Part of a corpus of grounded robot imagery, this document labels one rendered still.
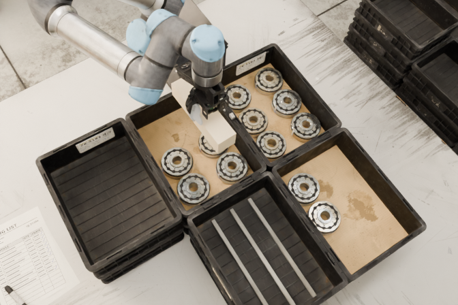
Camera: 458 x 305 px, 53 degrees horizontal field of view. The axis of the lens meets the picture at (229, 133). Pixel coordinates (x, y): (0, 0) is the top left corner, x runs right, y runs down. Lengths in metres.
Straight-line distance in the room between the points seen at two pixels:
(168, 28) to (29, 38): 2.05
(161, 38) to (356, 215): 0.85
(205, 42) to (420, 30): 1.66
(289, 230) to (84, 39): 0.82
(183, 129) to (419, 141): 0.90
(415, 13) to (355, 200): 1.30
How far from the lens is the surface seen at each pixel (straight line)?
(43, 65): 2.92
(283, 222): 1.49
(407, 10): 2.59
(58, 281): 1.63
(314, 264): 1.48
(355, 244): 1.52
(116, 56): 1.16
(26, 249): 1.69
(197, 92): 1.20
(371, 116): 1.89
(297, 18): 2.10
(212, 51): 1.02
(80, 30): 1.24
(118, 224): 1.49
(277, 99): 1.64
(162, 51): 1.09
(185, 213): 1.37
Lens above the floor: 2.24
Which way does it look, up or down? 62 degrees down
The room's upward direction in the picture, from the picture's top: 5 degrees clockwise
